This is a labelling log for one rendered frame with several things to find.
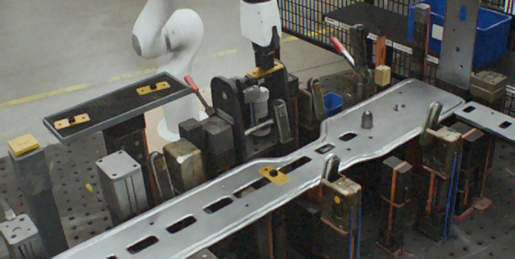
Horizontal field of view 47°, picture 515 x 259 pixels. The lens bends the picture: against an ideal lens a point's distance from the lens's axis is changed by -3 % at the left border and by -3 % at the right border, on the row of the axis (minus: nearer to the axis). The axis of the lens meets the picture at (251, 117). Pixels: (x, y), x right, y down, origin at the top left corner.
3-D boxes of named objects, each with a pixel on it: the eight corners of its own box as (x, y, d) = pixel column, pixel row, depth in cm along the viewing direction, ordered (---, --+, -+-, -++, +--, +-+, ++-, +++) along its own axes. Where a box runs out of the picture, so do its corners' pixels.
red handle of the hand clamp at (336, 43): (359, 77, 178) (328, 37, 183) (356, 81, 180) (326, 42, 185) (369, 73, 180) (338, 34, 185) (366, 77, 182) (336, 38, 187)
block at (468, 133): (458, 224, 174) (471, 145, 159) (428, 207, 181) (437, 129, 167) (477, 210, 178) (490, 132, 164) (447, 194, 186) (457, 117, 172)
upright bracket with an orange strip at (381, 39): (374, 162, 204) (380, 24, 179) (371, 160, 205) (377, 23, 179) (379, 158, 205) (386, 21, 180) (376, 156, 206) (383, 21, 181)
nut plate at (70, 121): (57, 130, 144) (55, 126, 144) (54, 123, 147) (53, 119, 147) (90, 120, 147) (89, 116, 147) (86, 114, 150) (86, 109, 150)
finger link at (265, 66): (258, 44, 134) (261, 70, 138) (267, 48, 132) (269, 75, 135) (270, 40, 136) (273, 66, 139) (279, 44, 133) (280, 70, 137)
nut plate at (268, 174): (290, 179, 148) (290, 175, 148) (278, 186, 146) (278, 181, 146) (268, 165, 154) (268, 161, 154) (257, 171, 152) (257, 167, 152)
